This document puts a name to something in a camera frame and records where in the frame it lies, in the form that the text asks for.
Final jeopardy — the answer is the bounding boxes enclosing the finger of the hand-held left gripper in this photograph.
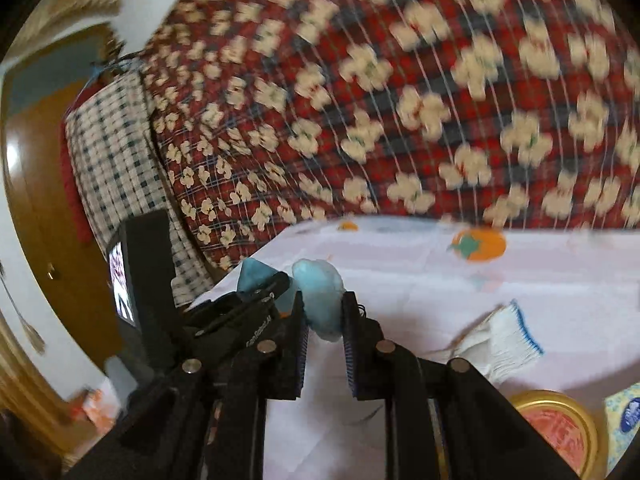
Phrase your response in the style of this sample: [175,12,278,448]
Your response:
[235,272,293,311]

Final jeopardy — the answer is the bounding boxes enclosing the yellow blue tissue packet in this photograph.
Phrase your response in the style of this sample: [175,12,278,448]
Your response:
[602,381,640,477]

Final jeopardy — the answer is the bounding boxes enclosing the blue white checkered cloth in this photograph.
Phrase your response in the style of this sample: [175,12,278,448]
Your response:
[62,71,217,309]

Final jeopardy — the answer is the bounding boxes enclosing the white persimmon print tablecloth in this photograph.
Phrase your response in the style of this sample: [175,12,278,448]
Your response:
[190,215,640,480]

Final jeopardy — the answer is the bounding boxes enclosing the wooden door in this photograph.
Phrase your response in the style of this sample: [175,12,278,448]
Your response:
[0,79,127,362]

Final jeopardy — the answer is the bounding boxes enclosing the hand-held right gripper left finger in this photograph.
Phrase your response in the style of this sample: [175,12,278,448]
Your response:
[65,290,309,480]

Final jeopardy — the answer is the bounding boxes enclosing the red cloth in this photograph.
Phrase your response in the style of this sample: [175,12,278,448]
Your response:
[59,119,92,247]

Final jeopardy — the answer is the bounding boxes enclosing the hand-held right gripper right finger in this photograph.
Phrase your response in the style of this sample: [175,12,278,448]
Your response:
[340,292,581,480]

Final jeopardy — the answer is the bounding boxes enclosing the red plaid floral blanket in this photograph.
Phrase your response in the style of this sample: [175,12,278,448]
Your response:
[139,0,640,275]

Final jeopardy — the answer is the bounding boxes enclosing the white knit glove blue trim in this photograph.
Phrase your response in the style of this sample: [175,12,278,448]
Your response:
[440,300,546,387]

